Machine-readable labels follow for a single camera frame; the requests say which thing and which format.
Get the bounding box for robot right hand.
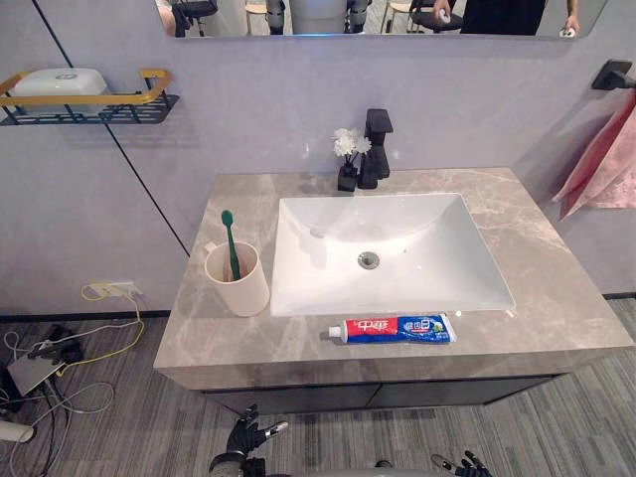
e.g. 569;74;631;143
430;450;493;477

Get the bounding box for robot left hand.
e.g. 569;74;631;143
227;403;289;461

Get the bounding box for marble vanity cabinet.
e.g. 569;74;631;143
153;167;636;417

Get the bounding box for red blue toothpaste tube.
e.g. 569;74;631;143
328;313;457;346

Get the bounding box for beige plastic cup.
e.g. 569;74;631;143
204;240;271;318

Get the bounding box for green toothbrush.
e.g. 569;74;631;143
221;210;242;280

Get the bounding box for grey flat box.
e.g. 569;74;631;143
5;354;67;398

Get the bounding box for white ceramic sink basin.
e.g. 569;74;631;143
269;192;516;318

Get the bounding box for white cylinder device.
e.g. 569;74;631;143
0;419;36;443

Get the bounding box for black vase white flowers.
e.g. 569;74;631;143
332;127;373;193

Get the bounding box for black faucet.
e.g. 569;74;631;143
357;108;396;190

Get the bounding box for pink towel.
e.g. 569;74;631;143
552;90;636;222

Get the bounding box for yellow cable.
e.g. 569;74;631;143
55;283;146;378

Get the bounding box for white wall socket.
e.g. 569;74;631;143
88;281;143;298

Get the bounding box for black yellow wall shelf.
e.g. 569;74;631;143
0;69;181;127

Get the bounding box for wall mirror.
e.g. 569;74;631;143
154;0;608;42

